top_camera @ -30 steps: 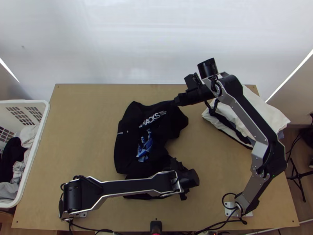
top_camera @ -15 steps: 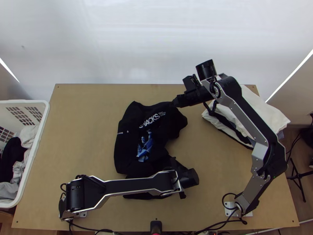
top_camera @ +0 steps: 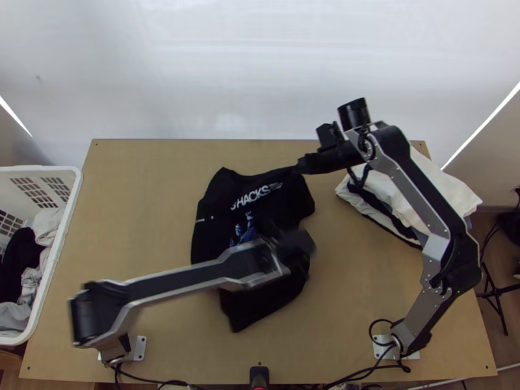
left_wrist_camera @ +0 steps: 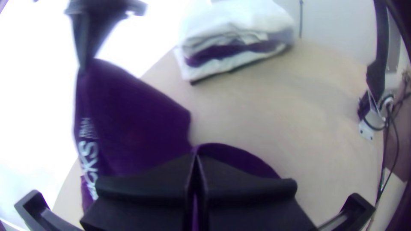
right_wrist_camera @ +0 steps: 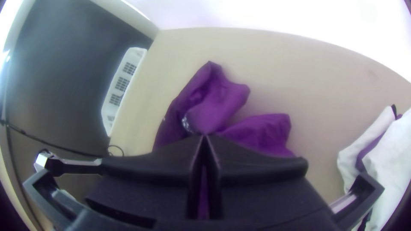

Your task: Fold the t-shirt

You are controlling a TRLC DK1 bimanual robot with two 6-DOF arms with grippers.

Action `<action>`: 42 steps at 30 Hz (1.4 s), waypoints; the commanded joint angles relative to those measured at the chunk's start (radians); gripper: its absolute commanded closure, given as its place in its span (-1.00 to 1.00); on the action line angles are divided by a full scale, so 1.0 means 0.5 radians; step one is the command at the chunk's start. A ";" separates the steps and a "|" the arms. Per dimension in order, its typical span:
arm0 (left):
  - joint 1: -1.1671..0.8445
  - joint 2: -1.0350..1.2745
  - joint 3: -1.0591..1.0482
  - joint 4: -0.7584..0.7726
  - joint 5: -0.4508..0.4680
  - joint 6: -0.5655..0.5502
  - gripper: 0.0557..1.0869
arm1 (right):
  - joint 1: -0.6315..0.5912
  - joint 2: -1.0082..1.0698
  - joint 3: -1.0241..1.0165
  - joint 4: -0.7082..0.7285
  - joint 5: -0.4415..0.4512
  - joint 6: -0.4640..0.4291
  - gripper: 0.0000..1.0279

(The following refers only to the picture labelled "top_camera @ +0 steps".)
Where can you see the pile of folded clothes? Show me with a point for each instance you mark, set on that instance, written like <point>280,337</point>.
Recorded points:
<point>447,191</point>

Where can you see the black tripod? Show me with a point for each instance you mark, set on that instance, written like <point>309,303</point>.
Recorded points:
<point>493,288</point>

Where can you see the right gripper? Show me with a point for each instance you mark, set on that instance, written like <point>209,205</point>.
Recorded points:
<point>331,159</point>

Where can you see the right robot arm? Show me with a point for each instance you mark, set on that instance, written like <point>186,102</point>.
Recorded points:
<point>406,187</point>

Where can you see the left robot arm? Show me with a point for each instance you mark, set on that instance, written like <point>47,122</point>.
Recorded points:
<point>170,280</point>

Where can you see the black t-shirt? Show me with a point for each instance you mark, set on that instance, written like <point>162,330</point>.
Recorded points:
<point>227,211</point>

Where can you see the white laundry basket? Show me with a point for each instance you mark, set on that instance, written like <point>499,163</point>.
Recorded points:
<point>67,211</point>

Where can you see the heap of clothes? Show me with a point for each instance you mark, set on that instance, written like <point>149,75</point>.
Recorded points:
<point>24,260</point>

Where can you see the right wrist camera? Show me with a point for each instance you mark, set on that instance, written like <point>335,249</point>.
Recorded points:
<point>328,135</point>

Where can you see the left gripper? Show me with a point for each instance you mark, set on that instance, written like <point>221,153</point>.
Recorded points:
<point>297,244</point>

